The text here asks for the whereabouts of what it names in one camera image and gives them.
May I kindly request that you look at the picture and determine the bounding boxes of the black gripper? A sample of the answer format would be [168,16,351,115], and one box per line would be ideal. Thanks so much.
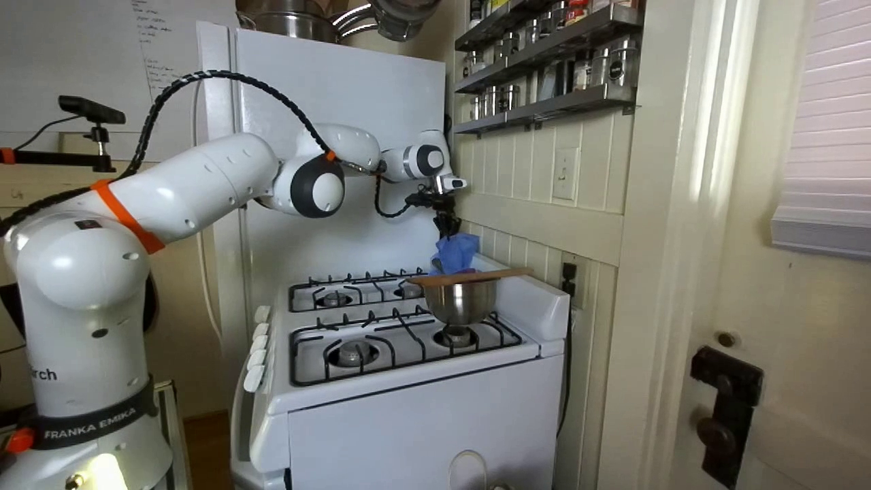
[434,173,468,228]

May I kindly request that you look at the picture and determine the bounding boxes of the blue striped fabric cloth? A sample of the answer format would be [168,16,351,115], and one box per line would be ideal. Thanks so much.
[434,235,478,274]

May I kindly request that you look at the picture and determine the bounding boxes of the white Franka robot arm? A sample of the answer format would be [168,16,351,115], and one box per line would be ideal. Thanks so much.
[0,126,465,490]

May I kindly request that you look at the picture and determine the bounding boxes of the steel pot on stove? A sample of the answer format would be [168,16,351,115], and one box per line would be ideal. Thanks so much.
[424,280,495,329]

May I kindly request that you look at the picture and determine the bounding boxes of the white gas stove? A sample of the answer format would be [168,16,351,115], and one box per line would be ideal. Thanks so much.
[232,270,570,490]

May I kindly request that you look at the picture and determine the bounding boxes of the wooden spoon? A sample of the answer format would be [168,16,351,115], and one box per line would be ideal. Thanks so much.
[412,267,525,289]

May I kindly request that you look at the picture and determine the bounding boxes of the metal spice rack shelf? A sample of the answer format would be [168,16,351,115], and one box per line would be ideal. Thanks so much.
[455,0,642,135]

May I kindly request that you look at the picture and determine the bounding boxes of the hanging steel pots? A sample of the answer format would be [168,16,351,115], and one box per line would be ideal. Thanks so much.
[235,0,442,44]

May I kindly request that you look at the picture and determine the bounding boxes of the white refrigerator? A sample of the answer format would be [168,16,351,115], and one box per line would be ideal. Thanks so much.
[197,24,450,380]

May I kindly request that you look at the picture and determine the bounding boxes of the black door lock plate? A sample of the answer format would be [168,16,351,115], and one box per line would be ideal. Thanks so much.
[691,345,762,490]

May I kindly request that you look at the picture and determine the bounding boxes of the white window blind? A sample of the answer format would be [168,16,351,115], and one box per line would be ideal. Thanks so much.
[770,0,871,259]

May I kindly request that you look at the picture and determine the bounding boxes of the white wall outlet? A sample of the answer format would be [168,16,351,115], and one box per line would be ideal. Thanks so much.
[552,148,576,202]

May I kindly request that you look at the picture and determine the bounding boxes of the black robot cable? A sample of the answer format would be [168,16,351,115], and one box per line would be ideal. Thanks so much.
[0,69,438,240]

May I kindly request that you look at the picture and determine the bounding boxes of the black camera on stand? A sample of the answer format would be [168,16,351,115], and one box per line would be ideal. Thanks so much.
[0,94,125,171]

